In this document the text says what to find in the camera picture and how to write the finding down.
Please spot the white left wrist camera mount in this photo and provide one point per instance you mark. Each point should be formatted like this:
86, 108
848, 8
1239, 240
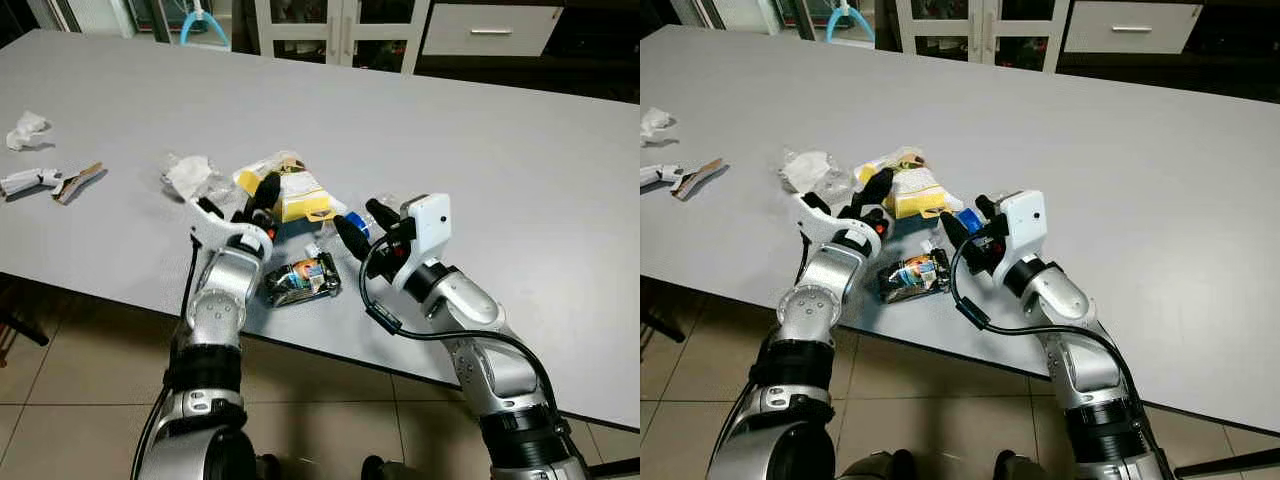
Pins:
225, 235
830, 225

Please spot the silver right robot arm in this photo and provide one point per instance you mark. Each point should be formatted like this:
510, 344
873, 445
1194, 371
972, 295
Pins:
500, 370
1090, 370

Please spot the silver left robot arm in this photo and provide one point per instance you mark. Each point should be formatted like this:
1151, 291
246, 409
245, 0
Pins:
222, 300
825, 300

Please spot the black table leg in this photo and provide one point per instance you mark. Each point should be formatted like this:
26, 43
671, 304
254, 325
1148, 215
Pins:
660, 325
1230, 463
615, 468
20, 325

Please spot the yellow snack packet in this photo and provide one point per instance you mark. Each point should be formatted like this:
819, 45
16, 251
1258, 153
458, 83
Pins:
300, 195
915, 190

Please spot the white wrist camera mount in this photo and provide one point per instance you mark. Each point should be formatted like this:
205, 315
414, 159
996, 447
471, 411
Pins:
225, 235
1025, 225
830, 225
428, 225

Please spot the rolled white paper wrapper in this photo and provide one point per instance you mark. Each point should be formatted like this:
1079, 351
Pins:
25, 182
660, 175

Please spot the brown cardboard scrap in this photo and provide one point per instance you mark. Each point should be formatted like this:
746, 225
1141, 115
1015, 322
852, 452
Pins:
78, 183
698, 180

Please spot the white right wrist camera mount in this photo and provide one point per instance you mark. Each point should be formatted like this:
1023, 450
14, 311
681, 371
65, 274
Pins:
1025, 225
428, 225

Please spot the crumpled white tissue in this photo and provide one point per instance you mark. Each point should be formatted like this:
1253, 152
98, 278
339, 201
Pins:
25, 130
655, 123

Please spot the grey left robot leg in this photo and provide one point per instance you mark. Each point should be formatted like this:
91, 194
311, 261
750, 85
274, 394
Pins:
880, 467
268, 468

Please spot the clear plastic bag with tissue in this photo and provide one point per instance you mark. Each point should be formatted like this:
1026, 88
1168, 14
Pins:
190, 175
810, 170

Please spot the dark shiny snack packet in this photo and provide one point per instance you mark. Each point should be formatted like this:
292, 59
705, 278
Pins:
915, 275
300, 280

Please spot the grey right robot leg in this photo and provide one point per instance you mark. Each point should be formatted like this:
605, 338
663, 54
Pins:
378, 468
1015, 468

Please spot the white glass door cabinet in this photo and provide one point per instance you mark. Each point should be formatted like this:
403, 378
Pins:
980, 25
340, 25

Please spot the clear bottle with blue label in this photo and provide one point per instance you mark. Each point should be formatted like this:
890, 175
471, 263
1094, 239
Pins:
968, 218
358, 220

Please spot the grey robot leg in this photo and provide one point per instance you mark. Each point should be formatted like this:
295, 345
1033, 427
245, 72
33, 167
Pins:
378, 468
1015, 468
268, 468
880, 467

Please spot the light blue hanger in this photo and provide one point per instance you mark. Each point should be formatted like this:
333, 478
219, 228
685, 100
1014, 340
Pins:
203, 14
848, 12

